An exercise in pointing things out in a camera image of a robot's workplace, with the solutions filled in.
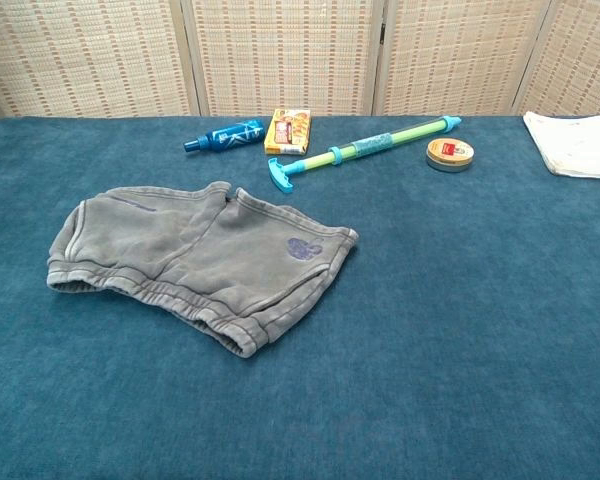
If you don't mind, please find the grey cloth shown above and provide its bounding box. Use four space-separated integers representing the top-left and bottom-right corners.
46 180 360 359

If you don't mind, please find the yellow snack box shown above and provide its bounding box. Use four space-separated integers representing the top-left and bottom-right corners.
263 108 313 156

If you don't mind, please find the green blue water pump toy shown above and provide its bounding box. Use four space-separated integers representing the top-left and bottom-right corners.
267 114 463 194

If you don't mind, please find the blue tube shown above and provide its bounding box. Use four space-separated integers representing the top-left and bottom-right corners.
182 118 267 153

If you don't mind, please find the round gold tin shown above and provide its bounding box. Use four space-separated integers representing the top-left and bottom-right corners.
425 138 473 174

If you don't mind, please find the woven folding screen panel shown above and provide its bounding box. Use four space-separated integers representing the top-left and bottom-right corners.
512 0 600 117
372 0 554 117
0 0 201 121
182 0 384 118

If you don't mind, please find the white folded towel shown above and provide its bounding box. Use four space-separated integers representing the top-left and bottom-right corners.
522 111 600 180

